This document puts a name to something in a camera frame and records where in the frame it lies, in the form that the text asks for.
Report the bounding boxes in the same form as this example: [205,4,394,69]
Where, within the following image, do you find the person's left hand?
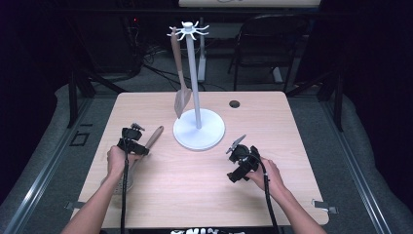
[106,144,144,179]

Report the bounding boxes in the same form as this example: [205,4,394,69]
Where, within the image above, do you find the white utensil hook stand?
[167,20,226,152]

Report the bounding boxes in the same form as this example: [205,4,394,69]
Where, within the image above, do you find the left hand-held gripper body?
[116,122,145,154]

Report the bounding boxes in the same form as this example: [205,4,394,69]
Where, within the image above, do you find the bundle of black floor cables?
[140,45,228,93]

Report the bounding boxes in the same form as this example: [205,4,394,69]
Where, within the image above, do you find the beige skimmer spoon brown handle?
[99,125,165,196]

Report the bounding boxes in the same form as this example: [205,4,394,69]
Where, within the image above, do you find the beige slotted spatula brown handle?
[169,26,193,120]

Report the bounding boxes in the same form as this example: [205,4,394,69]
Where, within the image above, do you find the white metal desk leg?
[197,18,207,84]

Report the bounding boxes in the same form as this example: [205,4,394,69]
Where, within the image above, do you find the black metal frame stand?
[66,69,128,129]
[285,69,345,133]

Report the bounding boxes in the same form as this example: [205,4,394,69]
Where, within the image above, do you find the person's right hand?
[246,157,286,196]

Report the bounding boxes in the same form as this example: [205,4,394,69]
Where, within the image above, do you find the hand-held gripper black cable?
[252,154,282,234]
[119,139,130,234]

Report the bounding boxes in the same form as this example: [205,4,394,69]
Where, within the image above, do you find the right hand-held gripper black cable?
[252,154,282,234]

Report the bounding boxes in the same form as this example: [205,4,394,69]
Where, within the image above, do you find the white metal desk foot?
[272,66,285,84]

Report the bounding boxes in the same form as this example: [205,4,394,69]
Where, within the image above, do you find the left hand-held gripper black cable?
[119,139,130,234]

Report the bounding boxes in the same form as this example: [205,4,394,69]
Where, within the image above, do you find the person's dark printed clothing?
[169,228,246,234]

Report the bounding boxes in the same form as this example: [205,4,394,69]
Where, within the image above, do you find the aluminium floor rail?
[0,97,95,234]
[319,97,394,234]

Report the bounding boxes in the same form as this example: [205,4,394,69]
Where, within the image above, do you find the grey metal table bracket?
[63,201,86,211]
[311,198,339,215]

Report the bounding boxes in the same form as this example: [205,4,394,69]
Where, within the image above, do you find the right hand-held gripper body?
[226,135,261,174]

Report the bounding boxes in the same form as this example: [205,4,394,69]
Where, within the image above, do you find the black folding chair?
[227,14,310,94]

